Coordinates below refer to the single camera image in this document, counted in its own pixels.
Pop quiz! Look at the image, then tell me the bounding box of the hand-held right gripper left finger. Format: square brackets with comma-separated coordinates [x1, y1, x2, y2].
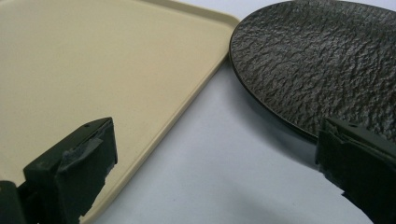
[0, 117, 119, 224]

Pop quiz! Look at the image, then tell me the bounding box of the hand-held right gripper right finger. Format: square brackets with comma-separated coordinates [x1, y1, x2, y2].
[315, 118, 396, 224]

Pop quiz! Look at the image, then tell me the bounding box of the black textured round plate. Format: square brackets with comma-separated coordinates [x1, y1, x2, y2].
[229, 0, 396, 145]

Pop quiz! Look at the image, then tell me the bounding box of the beige plastic tray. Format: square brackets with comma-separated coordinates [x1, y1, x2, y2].
[0, 0, 241, 224]

